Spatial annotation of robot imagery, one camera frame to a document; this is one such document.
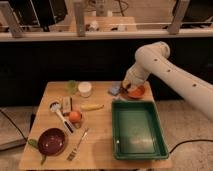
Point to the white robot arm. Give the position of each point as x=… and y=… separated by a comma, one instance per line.
x=153, y=59

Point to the blue sponge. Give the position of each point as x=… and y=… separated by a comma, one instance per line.
x=115, y=89

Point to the dark red bowl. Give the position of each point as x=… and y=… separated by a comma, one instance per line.
x=52, y=142

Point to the green plastic cup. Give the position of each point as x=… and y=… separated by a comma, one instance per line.
x=72, y=86

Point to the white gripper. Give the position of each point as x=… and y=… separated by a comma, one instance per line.
x=131, y=80

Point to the white plastic cup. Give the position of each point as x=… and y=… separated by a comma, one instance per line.
x=85, y=89

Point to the tan wooden block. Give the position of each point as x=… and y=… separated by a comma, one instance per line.
x=66, y=105

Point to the silver fork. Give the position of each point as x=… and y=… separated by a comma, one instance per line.
x=73, y=153

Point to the orange bowl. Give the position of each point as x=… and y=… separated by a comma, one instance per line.
x=134, y=93

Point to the orange fruit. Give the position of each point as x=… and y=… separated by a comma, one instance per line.
x=75, y=116

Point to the black monitor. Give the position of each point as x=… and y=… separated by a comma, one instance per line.
x=39, y=12

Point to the yellow banana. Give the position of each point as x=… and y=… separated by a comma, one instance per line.
x=91, y=107

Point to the white handled brush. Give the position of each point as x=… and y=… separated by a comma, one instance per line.
x=55, y=107

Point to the green plastic tray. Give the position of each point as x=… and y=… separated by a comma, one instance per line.
x=137, y=132

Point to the green pepper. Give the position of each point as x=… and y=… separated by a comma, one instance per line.
x=34, y=143

